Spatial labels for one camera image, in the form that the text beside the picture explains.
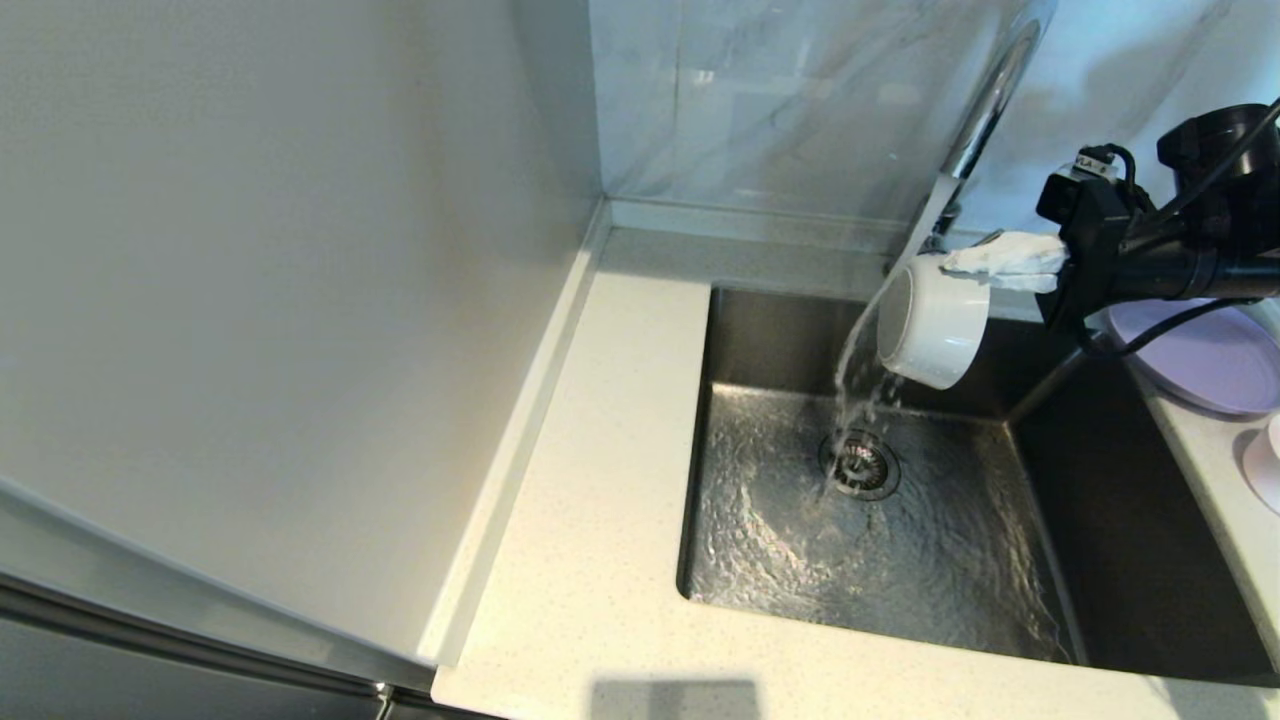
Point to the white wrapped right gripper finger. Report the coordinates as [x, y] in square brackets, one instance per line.
[1005, 277]
[1020, 247]

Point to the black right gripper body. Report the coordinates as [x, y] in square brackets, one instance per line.
[1095, 250]

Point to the white bowl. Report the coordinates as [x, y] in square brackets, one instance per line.
[935, 320]

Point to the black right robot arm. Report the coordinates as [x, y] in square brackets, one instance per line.
[1210, 255]

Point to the stainless steel sink basin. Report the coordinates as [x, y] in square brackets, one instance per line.
[900, 570]

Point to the running tap water stream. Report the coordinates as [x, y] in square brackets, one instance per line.
[930, 215]

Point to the chrome gooseneck faucet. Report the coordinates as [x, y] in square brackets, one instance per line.
[990, 100]

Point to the purple plate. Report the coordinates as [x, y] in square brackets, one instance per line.
[1210, 365]

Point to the round metal drain strainer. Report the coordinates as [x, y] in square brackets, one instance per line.
[860, 466]

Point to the pale pink cup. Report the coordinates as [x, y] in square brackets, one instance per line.
[1265, 475]

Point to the white tall cabinet side panel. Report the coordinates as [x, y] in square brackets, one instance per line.
[300, 300]

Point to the stainless steel appliance front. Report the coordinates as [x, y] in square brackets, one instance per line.
[150, 680]

